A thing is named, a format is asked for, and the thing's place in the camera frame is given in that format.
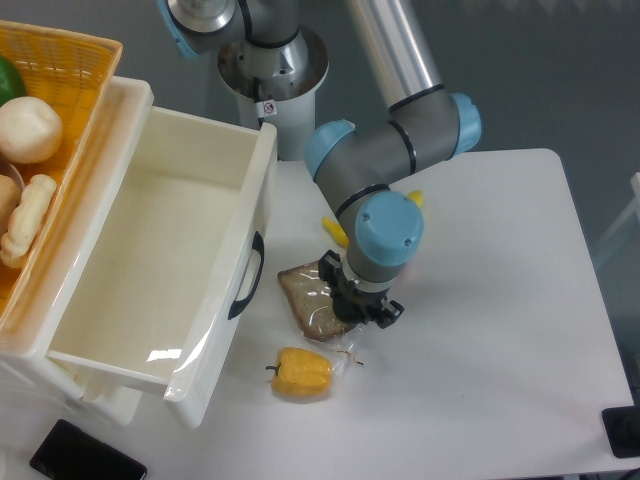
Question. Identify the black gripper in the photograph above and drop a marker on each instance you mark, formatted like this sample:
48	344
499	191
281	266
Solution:
374	306

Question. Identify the dark purple mangosteen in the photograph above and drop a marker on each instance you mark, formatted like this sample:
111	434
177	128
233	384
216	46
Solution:
346	311

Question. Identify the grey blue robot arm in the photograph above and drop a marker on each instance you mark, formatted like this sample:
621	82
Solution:
353	170

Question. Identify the bread slice in plastic bag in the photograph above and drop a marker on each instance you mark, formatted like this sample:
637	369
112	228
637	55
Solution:
313	317

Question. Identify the yellow banana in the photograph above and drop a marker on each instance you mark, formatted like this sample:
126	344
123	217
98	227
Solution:
338	235

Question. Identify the yellow bell pepper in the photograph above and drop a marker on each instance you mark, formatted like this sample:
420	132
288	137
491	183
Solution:
300	373

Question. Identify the white open drawer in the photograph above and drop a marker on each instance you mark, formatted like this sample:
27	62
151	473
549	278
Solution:
177	261

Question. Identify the black device at edge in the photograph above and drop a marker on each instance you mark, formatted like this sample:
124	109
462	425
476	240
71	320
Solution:
622	430

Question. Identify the black smartphone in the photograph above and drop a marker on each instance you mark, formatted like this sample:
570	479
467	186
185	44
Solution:
67	452

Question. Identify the white drawer cabinet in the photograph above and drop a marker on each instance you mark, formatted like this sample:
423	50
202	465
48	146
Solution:
28	374

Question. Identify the pale long pastry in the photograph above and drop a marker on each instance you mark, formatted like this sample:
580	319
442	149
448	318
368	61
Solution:
25	220

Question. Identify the orange woven basket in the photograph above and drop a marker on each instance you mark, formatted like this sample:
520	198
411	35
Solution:
71	72

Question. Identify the tan bread roll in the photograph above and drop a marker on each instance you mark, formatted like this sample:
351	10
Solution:
10	194

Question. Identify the white round bun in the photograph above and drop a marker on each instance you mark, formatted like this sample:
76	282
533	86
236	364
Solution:
31	131

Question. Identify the green fruit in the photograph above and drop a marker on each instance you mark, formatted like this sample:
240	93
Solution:
11	82

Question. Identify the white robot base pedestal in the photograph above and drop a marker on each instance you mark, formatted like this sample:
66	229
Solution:
277	86

